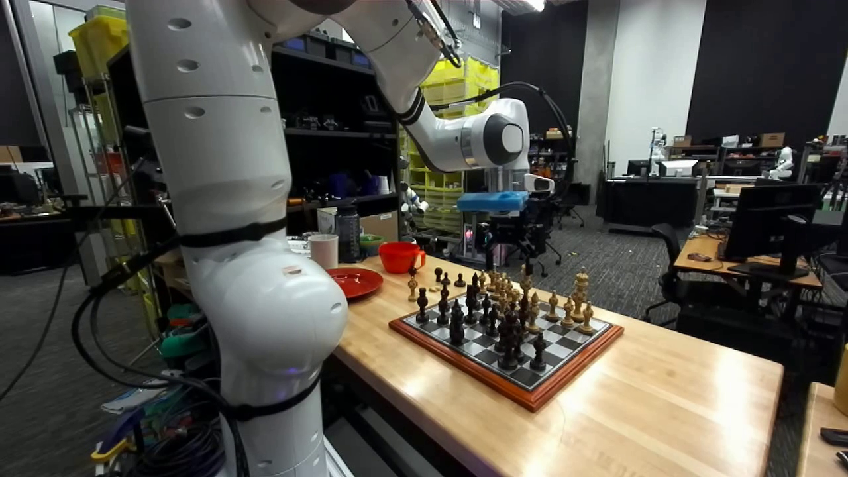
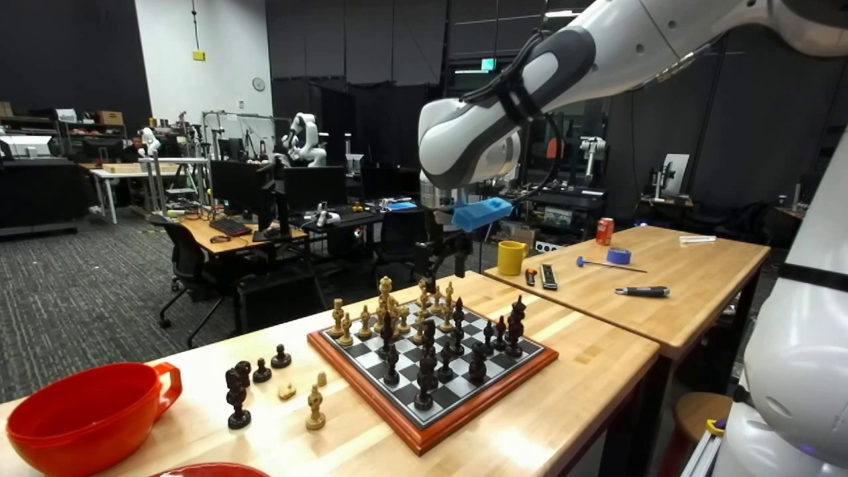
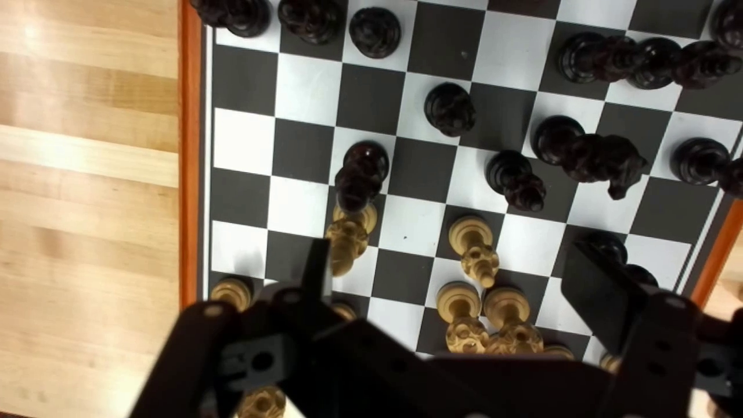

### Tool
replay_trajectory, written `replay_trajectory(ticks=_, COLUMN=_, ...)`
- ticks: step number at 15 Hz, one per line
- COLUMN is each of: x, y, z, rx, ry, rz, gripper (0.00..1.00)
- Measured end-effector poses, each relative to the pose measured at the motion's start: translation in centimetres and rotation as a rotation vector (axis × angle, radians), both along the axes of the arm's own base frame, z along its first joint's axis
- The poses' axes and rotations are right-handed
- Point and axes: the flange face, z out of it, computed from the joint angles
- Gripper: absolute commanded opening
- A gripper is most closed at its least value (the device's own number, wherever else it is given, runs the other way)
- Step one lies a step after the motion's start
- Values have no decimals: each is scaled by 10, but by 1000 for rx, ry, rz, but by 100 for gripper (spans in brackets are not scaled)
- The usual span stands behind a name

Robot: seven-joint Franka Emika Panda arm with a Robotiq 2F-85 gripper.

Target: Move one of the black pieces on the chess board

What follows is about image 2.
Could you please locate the round wall clock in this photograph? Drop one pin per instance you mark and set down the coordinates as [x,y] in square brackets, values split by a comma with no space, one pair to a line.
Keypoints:
[258,83]

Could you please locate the small tan chess piece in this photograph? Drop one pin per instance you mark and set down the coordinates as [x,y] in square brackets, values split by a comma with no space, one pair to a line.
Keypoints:
[321,379]
[287,391]

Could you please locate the tall black chess king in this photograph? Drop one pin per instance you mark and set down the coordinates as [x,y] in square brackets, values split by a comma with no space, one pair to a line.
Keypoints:
[515,328]

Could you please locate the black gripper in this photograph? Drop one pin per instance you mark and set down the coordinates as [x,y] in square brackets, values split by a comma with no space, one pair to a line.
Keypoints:
[459,239]

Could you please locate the green exit sign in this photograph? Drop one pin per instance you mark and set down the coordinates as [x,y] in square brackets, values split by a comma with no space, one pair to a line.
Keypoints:
[490,64]

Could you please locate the black office chair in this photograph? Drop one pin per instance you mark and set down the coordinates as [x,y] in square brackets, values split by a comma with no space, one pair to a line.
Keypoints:
[187,256]

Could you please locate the red can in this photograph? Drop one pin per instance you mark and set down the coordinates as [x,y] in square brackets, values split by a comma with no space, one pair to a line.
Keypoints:
[606,232]

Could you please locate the black chess piece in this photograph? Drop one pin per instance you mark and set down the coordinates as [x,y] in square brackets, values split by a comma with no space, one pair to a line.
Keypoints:
[478,364]
[499,334]
[429,340]
[387,329]
[390,364]
[446,364]
[459,329]
[490,338]
[425,389]

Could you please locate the black cabinet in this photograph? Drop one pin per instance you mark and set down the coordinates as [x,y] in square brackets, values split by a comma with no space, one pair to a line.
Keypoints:
[40,194]

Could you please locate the round wooden stool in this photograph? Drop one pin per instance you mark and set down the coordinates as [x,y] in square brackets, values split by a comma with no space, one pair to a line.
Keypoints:
[704,415]

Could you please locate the white flat strip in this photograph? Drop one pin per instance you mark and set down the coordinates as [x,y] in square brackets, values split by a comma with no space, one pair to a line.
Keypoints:
[699,239]

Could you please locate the wood framed chess board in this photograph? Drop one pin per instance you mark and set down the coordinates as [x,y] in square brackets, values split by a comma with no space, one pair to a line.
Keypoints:
[459,398]

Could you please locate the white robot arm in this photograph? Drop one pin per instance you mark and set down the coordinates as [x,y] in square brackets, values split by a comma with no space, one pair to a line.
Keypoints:
[478,134]

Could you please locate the yellow cup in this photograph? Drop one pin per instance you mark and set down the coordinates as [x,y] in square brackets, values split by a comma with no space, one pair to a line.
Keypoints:
[513,258]

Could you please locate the cardboard box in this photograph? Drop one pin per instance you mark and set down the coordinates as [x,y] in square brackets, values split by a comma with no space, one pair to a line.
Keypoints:
[111,118]

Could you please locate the black computer monitor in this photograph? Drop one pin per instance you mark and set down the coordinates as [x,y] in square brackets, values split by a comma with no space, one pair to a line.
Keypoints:
[239,187]
[313,187]

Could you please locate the yellow wall sign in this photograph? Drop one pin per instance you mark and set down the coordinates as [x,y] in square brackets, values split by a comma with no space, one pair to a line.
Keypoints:
[199,57]

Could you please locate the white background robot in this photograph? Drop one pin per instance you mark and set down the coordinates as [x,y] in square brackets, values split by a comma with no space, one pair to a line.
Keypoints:
[305,141]

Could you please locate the black chess pawn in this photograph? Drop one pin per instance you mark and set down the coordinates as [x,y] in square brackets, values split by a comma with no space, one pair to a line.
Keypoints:
[283,358]
[264,372]

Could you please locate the wooden office desk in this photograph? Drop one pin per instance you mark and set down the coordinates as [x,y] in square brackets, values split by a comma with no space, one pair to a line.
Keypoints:
[202,234]

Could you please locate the tall tan chess king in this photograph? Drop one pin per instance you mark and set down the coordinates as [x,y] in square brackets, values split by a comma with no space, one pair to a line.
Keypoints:
[385,301]

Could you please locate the white legged table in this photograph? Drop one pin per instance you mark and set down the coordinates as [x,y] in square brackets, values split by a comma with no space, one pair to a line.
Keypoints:
[133,170]

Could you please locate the black chess knight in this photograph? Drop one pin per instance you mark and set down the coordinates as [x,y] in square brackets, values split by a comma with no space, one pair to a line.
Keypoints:
[238,389]

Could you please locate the red plate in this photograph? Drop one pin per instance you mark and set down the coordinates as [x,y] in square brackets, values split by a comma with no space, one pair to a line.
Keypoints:
[214,470]

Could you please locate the white backed monitor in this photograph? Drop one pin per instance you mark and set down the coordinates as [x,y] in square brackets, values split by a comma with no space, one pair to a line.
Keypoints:
[675,173]

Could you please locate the black keyboard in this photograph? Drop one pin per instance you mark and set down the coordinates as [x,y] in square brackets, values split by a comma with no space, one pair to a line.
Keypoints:
[228,226]

